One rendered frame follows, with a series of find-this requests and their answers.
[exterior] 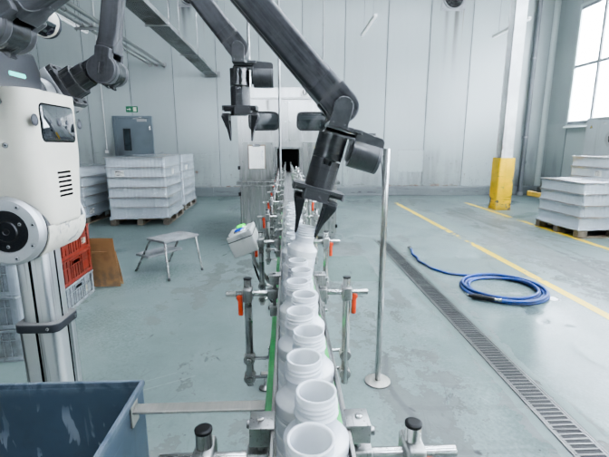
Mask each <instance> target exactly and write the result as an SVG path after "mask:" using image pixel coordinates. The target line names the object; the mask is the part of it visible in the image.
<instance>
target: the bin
mask: <svg viewBox="0 0 609 457"><path fill-rule="evenodd" d="M144 385H145V382H144V380H111V381H74V382H38V383H1V384H0V457H150V454H149V444H148V434H147V424H146V414H160V413H223V412H255V411H264V410H265V406H266V400H258V401H225V402H192V403H158V404H145V403H144V393H143V386H144Z"/></svg>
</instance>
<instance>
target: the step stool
mask: <svg viewBox="0 0 609 457"><path fill-rule="evenodd" d="M197 236H198V234H197V233H191V232H187V231H176V232H171V233H168V234H163V235H158V236H155V237H150V238H147V240H148V241H149V242H148V244H147V246H146V247H145V249H144V251H142V252H139V253H136V256H139V257H141V258H140V262H139V264H138V266H137V267H136V269H135V271H138V269H139V266H140V263H141V261H142V260H143V258H153V257H156V256H160V255H164V254H165V259H166V266H167V273H168V281H171V280H170V274H169V262H170V261H171V259H172V256H173V254H174V251H178V250H182V248H180V247H177V245H178V243H179V240H182V239H186V238H194V237H195V241H196V246H197V251H198V259H199V264H200V268H201V270H204V269H203V267H202V262H201V257H200V253H199V248H198V240H197ZM151 241H153V242H158V243H162V244H164V247H161V248H154V249H150V250H147V249H148V247H149V245H150V242H151ZM175 241H177V242H176V244H175V246H171V245H168V246H166V244H167V243H170V242H175ZM171 252H172V253H171ZM168 253H171V255H170V258H169V260H168Z"/></svg>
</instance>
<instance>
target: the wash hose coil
mask: <svg viewBox="0 0 609 457"><path fill-rule="evenodd" d="M407 248H408V249H410V250H411V254H412V255H413V256H414V257H416V258H417V261H418V262H420V263H421V264H423V265H425V266H426V267H428V268H430V269H433V270H436V271H439V272H441V273H444V274H448V275H453V276H463V278H462V279H461V280H460V282H459V286H460V288H461V289H462V290H463V291H465V292H466V293H467V297H472V298H474V299H478V300H487V301H490V302H495V303H500V304H506V305H515V306H532V305H538V304H542V303H545V302H546V301H547V300H549V298H550V293H549V292H548V290H547V289H546V288H545V287H544V286H542V285H540V284H538V283H537V282H535V281H532V280H529V279H526V278H523V277H517V276H512V275H507V274H499V273H476V274H460V273H451V272H447V271H443V270H441V269H437V268H435V267H431V266H429V265H428V264H426V263H425V262H422V261H420V260H419V257H417V256H416V255H415V254H414V253H413V249H412V246H410V245H409V246H408V247H407ZM480 279H505V280H510V281H514V282H518V283H521V284H524V285H527V286H529V287H532V288H534V289H535V290H536V293H535V294H533V295H530V296H525V297H504V296H497V295H492V294H488V293H484V292H481V291H478V290H476V289H475V288H473V287H472V286H471V285H470V283H471V282H473V281H475V280H480ZM467 282H468V285H466V283H467ZM541 292H542V294H543V295H542V296H541ZM540 296H541V297H540Z"/></svg>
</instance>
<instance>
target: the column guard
mask: <svg viewBox="0 0 609 457"><path fill-rule="evenodd" d="M515 160H516V158H493V161H492V170H491V180H490V189H489V197H490V201H489V204H488V208H487V209H493V210H510V204H511V195H512V186H513V176H514V169H515Z"/></svg>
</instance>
